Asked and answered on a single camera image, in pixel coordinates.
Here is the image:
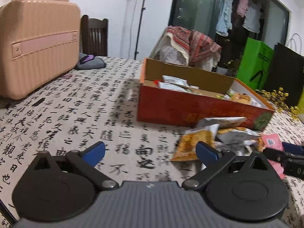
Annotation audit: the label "dark wooden chair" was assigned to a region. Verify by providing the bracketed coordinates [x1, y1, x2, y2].
[80, 15, 108, 57]

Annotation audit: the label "snack packets inside box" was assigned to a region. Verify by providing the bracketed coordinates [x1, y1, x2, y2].
[154, 79, 200, 93]

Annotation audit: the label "orange cookie snack packet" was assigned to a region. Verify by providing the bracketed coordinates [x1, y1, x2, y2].
[171, 123, 220, 162]

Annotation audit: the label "calligraphy print tablecloth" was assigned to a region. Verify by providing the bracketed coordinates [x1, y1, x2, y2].
[0, 56, 304, 228]

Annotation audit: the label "black paper bag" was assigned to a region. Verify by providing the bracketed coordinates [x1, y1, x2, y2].
[264, 34, 304, 107]

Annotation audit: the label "green paper bag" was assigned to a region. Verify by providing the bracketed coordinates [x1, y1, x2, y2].
[236, 37, 275, 91]

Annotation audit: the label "black light stand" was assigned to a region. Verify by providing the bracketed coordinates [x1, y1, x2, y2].
[133, 0, 152, 60]

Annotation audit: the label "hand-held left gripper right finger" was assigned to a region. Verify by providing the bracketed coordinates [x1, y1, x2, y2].
[182, 141, 270, 192]

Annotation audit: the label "silver snack packet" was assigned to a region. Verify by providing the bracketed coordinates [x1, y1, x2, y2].
[195, 117, 247, 129]

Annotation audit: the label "red patterned blanket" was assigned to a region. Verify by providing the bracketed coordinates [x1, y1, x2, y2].
[166, 26, 222, 67]

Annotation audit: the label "pink ribbed suitcase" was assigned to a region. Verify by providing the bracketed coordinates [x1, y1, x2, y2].
[0, 0, 81, 100]

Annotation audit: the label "pink snack packet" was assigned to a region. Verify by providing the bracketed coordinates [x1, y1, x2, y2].
[258, 133, 286, 180]

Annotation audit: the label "hanging pink garment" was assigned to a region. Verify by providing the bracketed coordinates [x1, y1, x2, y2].
[236, 0, 249, 17]

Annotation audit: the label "white crumpled snack packet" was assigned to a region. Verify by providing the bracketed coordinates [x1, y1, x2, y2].
[217, 128, 261, 145]

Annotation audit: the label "grey pouch with purple trim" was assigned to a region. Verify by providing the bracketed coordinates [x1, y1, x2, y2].
[75, 53, 106, 71]

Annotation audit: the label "hanging blue garment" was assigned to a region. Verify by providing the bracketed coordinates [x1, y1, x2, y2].
[215, 0, 234, 37]

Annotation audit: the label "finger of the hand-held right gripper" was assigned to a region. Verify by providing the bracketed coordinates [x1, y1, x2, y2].
[263, 147, 289, 164]
[282, 142, 304, 155]

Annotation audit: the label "dark sliding glass door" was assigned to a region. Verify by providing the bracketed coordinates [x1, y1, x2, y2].
[170, 0, 291, 72]

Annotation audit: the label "beige covered armchair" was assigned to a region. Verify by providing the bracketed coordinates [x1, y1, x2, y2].
[150, 27, 221, 72]

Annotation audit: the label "hanging white garment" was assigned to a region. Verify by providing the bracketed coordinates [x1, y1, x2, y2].
[242, 3, 262, 34]

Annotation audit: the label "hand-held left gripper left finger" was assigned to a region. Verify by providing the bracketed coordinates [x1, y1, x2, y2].
[30, 141, 120, 192]

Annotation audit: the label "orange cardboard box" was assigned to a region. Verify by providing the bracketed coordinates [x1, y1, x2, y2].
[137, 58, 276, 131]

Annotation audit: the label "yellow dried flowers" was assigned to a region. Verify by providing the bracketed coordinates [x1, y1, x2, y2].
[255, 87, 301, 120]

